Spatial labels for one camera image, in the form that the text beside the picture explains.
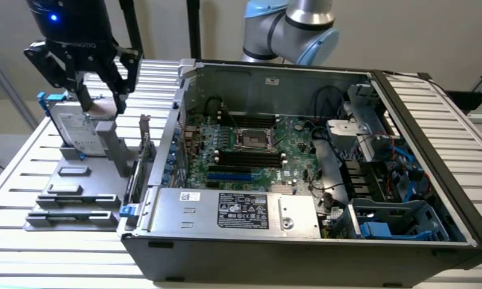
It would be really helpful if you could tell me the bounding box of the grey parts rack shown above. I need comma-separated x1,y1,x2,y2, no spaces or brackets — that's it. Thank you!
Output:
23,120,146,232

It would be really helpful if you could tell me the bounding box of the beige square CPU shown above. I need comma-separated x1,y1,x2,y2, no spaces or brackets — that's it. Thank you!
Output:
89,100,117,116

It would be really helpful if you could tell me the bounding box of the blue plastic disk cage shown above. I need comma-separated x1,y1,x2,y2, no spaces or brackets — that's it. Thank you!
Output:
337,197,453,242

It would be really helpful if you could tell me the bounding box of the black looped wire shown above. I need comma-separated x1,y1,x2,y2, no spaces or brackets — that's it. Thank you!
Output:
311,85,345,121
203,96,231,117

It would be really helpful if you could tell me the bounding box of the black fan shroud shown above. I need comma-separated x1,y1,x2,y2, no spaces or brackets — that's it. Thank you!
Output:
342,158,398,202

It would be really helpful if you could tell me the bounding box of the silver chipset heatsink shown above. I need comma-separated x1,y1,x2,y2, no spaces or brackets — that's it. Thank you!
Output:
270,184,298,197

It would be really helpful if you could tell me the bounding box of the grey metal disk bay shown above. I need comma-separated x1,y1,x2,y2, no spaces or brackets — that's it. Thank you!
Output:
325,83,393,165

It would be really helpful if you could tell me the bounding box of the silver power supply unit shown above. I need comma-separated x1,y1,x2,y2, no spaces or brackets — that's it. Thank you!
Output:
147,187,322,239

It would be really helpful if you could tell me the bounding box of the green graphics card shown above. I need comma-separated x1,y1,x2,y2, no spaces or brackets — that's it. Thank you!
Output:
124,113,159,202

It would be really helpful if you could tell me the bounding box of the black expansion slot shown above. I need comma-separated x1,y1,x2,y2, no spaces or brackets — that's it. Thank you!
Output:
207,164,254,175

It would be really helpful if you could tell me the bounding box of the blue disk wire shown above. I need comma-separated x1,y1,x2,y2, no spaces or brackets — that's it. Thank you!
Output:
389,144,433,202

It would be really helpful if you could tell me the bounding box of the metal CPU socket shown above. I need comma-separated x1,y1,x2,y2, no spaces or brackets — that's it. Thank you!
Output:
228,128,275,151

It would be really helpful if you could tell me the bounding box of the black stand pole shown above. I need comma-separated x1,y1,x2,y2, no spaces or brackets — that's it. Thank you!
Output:
186,0,203,60
117,0,144,60

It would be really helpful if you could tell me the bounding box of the silver disk with blue bracket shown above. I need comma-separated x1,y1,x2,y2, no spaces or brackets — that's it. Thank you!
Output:
36,92,108,158

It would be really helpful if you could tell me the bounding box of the green motherboard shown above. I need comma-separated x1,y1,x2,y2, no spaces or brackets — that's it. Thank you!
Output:
183,113,349,217

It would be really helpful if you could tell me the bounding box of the black open PC case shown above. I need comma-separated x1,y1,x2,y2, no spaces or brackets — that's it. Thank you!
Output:
119,58,482,282

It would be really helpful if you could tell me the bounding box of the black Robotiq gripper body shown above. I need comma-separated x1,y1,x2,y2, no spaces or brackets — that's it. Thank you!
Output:
25,0,122,74

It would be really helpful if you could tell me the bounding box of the black RAM slot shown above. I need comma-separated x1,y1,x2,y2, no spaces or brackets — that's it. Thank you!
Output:
216,153,286,161
216,161,285,169
218,149,286,157
216,157,285,165

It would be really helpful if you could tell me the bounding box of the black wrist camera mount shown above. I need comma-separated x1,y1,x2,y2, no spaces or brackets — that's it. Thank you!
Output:
23,41,68,90

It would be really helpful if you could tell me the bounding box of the grey flat ribbon cable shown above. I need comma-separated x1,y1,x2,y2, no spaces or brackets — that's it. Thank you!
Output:
311,139,350,207

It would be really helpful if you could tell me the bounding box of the blue expansion slot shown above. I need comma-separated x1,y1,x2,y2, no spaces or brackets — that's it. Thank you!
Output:
207,172,254,184

